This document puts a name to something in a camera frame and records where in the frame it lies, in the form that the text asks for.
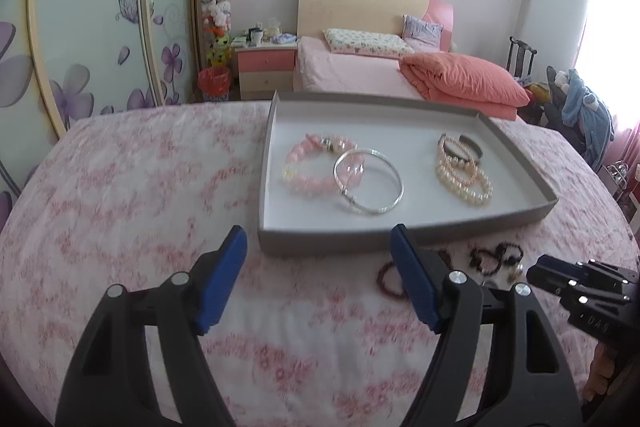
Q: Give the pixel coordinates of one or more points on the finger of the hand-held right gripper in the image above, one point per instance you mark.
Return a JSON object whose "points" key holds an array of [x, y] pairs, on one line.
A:
{"points": [[555, 260], [545, 277]]}

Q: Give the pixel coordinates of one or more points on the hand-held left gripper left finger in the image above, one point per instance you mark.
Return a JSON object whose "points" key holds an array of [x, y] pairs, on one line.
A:
{"points": [[220, 282]]}

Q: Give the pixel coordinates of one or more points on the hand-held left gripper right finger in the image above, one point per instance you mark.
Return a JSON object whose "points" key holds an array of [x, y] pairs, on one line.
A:
{"points": [[415, 277]]}

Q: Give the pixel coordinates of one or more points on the thin silver bangle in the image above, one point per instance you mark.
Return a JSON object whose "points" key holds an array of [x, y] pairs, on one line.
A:
{"points": [[348, 197]]}

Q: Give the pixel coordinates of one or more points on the grey metal cuff bangle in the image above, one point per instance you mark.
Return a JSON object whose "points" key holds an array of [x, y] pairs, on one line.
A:
{"points": [[475, 144]]}

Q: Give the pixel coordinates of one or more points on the grey cardboard tray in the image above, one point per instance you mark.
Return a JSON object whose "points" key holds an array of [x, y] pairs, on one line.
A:
{"points": [[375, 127]]}

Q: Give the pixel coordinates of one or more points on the person's right hand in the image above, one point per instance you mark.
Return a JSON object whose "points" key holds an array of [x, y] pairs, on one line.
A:
{"points": [[600, 372]]}

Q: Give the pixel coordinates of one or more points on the pink floral tablecloth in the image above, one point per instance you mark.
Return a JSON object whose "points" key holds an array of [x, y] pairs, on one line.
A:
{"points": [[150, 187]]}

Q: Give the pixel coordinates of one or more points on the blue plush robe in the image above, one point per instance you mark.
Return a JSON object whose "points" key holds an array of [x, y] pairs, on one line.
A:
{"points": [[590, 117]]}

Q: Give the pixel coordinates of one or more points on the grey office chair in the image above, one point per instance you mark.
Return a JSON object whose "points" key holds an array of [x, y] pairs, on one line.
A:
{"points": [[555, 112]]}

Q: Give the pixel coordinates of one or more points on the pile of colourful toys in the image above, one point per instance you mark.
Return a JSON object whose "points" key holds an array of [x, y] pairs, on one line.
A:
{"points": [[537, 91]]}

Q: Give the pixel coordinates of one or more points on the red trash bin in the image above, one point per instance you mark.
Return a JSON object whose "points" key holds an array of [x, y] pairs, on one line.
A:
{"points": [[214, 84]]}

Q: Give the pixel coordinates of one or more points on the coral folded duvet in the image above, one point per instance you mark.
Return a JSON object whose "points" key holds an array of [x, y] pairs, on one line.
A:
{"points": [[460, 77]]}

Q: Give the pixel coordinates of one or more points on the dark wooden chair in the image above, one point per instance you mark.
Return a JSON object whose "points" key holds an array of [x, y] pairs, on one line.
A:
{"points": [[520, 54]]}

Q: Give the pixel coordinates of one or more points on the pink and beige nightstand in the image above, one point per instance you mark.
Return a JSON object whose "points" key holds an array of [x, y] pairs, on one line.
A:
{"points": [[265, 72]]}

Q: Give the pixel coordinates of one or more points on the floral print pillow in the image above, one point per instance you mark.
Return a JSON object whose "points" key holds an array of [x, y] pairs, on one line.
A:
{"points": [[365, 42]]}

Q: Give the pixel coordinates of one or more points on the white mug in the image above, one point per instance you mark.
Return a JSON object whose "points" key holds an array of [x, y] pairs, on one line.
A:
{"points": [[257, 39]]}

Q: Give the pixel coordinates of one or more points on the lilac pillow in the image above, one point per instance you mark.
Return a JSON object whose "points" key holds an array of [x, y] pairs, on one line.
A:
{"points": [[422, 29]]}

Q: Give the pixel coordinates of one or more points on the blue cloth item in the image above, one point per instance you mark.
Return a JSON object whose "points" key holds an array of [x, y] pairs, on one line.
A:
{"points": [[285, 39]]}

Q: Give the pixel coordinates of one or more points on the plush toy display tube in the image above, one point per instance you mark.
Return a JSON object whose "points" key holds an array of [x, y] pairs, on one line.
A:
{"points": [[216, 7]]}

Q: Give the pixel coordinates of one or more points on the bed with beige headboard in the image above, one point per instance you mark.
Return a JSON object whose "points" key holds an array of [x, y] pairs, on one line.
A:
{"points": [[350, 2]]}

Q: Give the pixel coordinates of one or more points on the floral sliding-door wardrobe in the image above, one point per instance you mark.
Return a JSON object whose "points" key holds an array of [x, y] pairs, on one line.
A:
{"points": [[90, 7]]}

